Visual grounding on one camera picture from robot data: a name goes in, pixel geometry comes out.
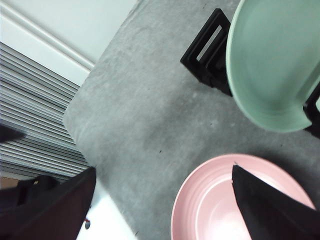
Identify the green round plate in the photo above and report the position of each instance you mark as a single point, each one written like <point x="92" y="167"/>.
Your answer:
<point x="270" y="62"/>

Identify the black equipment block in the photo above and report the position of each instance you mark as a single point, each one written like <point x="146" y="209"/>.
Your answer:
<point x="37" y="187"/>

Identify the pink round plate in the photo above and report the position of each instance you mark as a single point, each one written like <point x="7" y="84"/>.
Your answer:
<point x="207" y="200"/>

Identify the grey slatted panel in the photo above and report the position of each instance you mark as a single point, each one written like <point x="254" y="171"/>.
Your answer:
<point x="32" y="100"/>

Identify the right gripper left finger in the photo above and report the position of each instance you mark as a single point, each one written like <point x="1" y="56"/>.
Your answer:
<point x="55" y="215"/>

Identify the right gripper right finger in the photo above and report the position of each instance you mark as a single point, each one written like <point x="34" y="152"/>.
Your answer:
<point x="270" y="212"/>

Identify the black plate rack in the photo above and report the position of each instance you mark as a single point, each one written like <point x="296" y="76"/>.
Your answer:
<point x="212" y="72"/>

